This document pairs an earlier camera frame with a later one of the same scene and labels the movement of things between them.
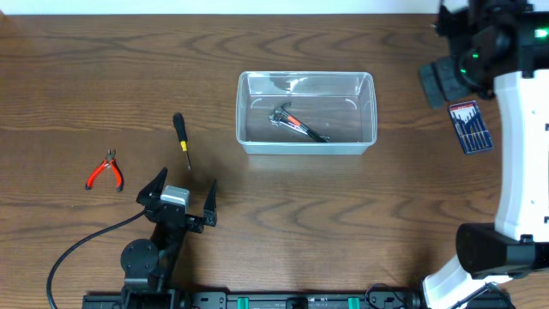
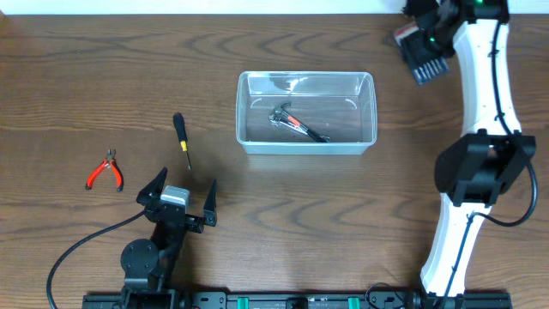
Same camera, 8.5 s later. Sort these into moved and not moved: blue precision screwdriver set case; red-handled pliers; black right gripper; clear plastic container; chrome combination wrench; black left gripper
Moved: black right gripper; blue precision screwdriver set case
Not moved: clear plastic container; chrome combination wrench; black left gripper; red-handled pliers
